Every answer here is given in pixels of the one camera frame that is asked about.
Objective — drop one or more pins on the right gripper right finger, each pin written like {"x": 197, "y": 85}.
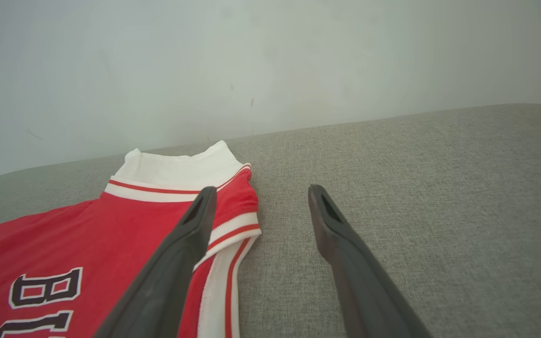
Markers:
{"x": 364, "y": 291}

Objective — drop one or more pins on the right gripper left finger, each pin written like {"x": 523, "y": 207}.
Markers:
{"x": 167, "y": 281}

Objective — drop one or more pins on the red white basketball jersey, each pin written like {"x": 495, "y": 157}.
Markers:
{"x": 87, "y": 244}

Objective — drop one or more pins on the grey fabric sofa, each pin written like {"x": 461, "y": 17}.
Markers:
{"x": 439, "y": 211}

